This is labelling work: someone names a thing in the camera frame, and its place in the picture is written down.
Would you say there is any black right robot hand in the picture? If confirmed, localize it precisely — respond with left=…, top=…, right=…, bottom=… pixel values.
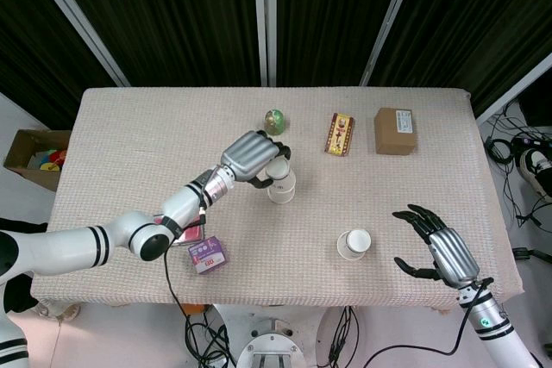
left=391, top=203, right=482, bottom=290

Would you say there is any brown cardboard box with label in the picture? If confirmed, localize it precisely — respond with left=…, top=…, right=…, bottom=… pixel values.
left=373, top=107, right=418, bottom=156

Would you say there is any red yellow snack packet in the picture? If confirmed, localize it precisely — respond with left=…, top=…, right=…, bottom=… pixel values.
left=323, top=112, right=356, bottom=158

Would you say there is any green painted egg doll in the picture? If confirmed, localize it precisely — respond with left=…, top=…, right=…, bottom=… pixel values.
left=263, top=108, right=287, bottom=136

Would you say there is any purple tissue pack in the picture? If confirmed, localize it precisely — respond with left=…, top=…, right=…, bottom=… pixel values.
left=187, top=235, right=229, bottom=275

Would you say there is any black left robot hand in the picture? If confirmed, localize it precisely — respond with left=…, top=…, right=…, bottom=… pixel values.
left=220, top=129, right=292, bottom=190

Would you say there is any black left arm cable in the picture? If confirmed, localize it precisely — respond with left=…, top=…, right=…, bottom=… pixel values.
left=162, top=195, right=208, bottom=368

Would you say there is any beige woven tablecloth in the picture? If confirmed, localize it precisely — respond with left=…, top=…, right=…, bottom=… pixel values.
left=30, top=86, right=525, bottom=311

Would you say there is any black coiled floor cable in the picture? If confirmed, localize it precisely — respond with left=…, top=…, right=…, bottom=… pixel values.
left=486, top=137, right=513, bottom=167

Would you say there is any red ink pad tray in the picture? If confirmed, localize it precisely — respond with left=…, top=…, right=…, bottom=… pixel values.
left=153, top=212, right=204, bottom=244

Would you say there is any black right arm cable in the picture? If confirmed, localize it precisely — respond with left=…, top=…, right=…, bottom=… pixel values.
left=361, top=277, right=495, bottom=368

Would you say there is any white frame post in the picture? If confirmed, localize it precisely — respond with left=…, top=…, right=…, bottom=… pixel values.
left=253, top=0, right=278, bottom=87
left=360, top=0, right=423, bottom=87
left=476, top=53, right=552, bottom=124
left=25, top=0, right=130, bottom=87

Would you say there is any white grey robot base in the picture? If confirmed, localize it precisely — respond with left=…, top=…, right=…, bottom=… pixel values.
left=210, top=303, right=329, bottom=368

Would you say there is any dark curtain panel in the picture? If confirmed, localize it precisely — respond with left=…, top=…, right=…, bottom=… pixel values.
left=379, top=0, right=552, bottom=106
left=47, top=0, right=265, bottom=88
left=0, top=0, right=122, bottom=130
left=275, top=0, right=409, bottom=88

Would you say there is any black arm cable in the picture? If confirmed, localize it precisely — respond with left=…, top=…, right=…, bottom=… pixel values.
left=162, top=195, right=208, bottom=368
left=361, top=277, right=495, bottom=368

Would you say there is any black white shoe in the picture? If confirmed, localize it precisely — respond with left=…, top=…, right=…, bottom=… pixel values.
left=517, top=147, right=552, bottom=202

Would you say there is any open cardboard box with toys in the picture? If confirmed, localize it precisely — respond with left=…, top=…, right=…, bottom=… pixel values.
left=3, top=128, right=72, bottom=192

